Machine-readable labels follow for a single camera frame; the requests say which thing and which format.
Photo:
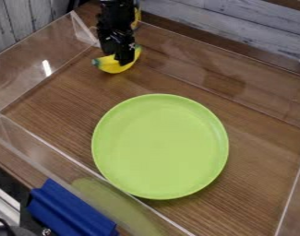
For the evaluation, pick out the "yellow toy banana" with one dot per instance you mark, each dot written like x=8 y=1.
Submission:
x=109 y=65

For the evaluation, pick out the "green round plate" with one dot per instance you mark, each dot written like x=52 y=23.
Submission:
x=160 y=146

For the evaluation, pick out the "yellow labelled tin can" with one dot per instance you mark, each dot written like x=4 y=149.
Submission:
x=137 y=18

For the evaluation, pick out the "blue plastic clamp block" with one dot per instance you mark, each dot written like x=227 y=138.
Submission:
x=66 y=214

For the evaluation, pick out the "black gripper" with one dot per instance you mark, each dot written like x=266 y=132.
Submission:
x=117 y=17

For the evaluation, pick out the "clear acrylic enclosure wall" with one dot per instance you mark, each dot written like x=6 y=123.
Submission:
x=56 y=96

